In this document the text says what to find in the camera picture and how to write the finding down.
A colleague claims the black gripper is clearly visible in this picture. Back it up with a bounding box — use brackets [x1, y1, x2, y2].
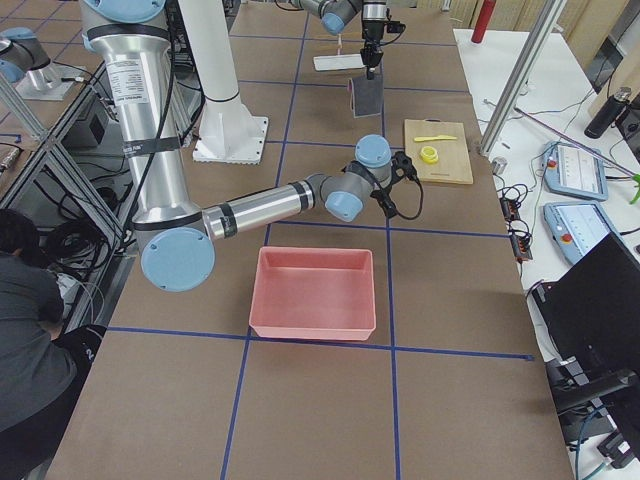
[360, 1, 404, 80]
[391, 152, 418, 185]

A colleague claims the dark grey cloth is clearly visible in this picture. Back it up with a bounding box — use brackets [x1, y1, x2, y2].
[348, 74, 384, 118]

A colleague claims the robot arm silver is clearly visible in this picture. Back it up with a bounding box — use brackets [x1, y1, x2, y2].
[81, 1, 418, 292]
[291, 0, 406, 80]

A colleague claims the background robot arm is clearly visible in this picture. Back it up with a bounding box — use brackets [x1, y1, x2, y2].
[1, 27, 74, 101]

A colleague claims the black water bottle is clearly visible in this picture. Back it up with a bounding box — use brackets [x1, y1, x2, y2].
[584, 86, 632, 139]

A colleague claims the white rectangular tray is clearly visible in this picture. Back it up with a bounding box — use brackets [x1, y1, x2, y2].
[313, 54, 364, 72]

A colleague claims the wooden rack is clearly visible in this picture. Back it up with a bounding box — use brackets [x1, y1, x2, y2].
[314, 33, 364, 55]

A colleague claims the wooden cutting board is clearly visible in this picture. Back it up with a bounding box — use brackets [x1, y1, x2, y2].
[404, 119, 474, 185]

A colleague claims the yellow plastic knife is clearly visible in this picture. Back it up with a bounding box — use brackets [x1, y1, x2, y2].
[413, 135, 458, 143]

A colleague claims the red bottle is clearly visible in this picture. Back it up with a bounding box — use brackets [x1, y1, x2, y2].
[471, 0, 497, 44]

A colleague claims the pink plastic bin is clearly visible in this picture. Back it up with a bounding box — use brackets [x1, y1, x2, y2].
[249, 246, 377, 341]

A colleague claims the upper teach pendant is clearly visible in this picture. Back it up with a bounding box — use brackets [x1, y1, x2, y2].
[543, 141, 608, 201]

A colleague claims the teach pendant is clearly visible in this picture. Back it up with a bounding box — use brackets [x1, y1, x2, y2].
[543, 141, 608, 201]
[543, 201, 620, 265]

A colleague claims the lower teach pendant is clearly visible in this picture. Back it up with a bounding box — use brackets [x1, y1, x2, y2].
[543, 201, 620, 265]

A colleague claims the black monitor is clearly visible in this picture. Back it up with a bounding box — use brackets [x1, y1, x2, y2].
[530, 232, 640, 416]

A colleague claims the person in grey shirt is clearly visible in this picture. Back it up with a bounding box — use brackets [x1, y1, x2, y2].
[1, 209, 106, 479]

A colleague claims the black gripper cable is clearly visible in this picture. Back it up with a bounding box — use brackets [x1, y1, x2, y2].
[369, 174, 425, 221]

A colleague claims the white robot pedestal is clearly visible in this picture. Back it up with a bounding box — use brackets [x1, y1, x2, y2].
[179, 0, 269, 164]

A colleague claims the aluminium frame post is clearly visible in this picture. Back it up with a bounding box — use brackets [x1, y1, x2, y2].
[479, 0, 567, 156]

